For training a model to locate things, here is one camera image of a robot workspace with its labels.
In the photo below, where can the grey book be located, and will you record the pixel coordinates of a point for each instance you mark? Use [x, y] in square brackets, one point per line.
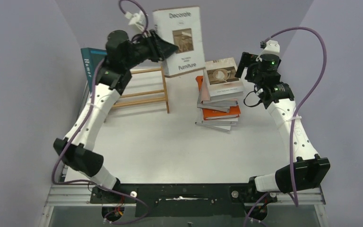
[224, 125]
[225, 109]

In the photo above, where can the wooden book rack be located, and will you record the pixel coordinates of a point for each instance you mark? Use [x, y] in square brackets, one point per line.
[147, 86]

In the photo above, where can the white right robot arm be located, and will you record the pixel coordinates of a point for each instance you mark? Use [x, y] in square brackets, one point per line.
[306, 169]

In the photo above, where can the bottom grey book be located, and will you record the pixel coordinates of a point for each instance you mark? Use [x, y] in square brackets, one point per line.
[224, 125]

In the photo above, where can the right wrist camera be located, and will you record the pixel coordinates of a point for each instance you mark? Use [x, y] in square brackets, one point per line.
[270, 46]

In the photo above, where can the white Afternoon tea book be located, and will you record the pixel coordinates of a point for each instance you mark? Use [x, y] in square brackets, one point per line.
[221, 81]

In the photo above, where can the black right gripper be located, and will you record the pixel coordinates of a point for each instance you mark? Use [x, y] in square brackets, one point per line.
[244, 64]

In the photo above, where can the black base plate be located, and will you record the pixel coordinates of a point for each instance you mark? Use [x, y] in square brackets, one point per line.
[187, 200]

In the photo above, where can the orange book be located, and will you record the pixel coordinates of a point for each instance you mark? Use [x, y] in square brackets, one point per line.
[219, 111]

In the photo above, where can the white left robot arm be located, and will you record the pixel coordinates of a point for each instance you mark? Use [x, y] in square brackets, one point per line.
[109, 81]

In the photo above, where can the teal Humor book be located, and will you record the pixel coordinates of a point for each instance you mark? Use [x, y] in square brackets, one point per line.
[91, 57]

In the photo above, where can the pink book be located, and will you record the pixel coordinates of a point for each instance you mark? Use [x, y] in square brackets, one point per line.
[203, 98]

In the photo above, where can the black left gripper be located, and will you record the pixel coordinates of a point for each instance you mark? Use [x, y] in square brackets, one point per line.
[159, 48]

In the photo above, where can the white Decorate Furniture book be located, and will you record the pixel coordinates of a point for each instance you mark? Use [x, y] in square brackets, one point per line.
[182, 27]

